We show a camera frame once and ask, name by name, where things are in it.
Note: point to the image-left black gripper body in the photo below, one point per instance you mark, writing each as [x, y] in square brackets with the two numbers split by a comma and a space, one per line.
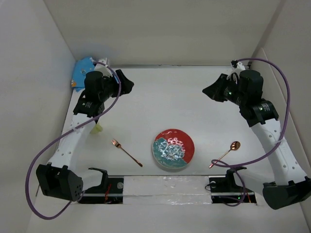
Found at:
[112, 88]

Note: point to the blue astronaut print placemat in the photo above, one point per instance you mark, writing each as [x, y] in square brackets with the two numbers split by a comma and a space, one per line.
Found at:
[81, 68]

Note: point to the yellow plastic cup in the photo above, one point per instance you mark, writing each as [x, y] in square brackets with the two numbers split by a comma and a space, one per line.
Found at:
[96, 129]

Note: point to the image-left black arm base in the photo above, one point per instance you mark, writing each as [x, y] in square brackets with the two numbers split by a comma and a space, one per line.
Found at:
[109, 191]

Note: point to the rose gold spoon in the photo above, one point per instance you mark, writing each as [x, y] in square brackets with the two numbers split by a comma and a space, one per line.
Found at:
[233, 147]

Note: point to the image-right white wrist camera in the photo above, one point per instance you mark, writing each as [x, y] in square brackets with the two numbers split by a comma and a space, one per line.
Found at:
[237, 67]

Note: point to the image-right black gripper body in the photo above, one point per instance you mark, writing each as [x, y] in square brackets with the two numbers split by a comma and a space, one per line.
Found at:
[231, 92]

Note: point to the red and teal plate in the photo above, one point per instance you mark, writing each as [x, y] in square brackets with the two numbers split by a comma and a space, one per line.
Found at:
[173, 149]

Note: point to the image-right black arm base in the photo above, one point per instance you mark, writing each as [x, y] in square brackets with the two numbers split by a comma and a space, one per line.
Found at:
[224, 190]

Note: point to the rose gold fork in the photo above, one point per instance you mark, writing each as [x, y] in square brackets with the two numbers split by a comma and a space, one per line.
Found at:
[118, 145]

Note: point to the image-left white wrist camera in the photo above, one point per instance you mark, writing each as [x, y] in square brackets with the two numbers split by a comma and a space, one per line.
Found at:
[100, 65]

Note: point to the image-left white robot arm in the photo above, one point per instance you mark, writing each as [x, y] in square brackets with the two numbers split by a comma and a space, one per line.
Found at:
[57, 178]

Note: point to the image-right white robot arm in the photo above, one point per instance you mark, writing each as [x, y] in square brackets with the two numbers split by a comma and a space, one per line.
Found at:
[291, 184]

